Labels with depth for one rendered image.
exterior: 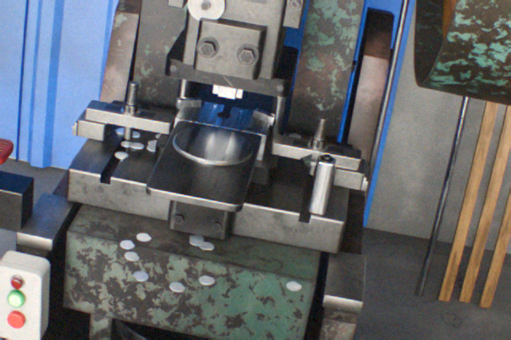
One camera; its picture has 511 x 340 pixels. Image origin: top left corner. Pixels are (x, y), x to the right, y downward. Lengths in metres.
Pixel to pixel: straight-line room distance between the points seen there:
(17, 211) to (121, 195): 0.18
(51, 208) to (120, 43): 0.44
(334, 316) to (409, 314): 1.21
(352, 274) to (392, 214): 1.48
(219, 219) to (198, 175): 0.11
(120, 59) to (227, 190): 0.57
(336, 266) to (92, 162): 0.43
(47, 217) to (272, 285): 0.37
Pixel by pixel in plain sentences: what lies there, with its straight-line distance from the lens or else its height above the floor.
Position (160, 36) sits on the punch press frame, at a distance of 1.86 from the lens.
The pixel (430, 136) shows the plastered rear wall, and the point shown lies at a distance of 2.95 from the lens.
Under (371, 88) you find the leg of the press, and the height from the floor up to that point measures 0.78.
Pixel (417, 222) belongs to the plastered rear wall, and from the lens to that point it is 3.07.
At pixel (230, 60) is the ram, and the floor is 0.92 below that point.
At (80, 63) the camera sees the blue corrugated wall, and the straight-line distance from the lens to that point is 2.97.
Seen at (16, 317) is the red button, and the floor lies 0.55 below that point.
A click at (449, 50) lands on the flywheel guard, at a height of 1.07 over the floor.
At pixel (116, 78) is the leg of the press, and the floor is 0.72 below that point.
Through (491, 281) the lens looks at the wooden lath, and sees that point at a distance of 2.80.
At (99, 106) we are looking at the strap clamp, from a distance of 1.74.
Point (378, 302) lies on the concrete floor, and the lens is 2.74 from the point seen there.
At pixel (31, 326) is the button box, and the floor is 0.53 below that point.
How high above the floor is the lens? 1.46
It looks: 26 degrees down
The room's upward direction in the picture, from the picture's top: 9 degrees clockwise
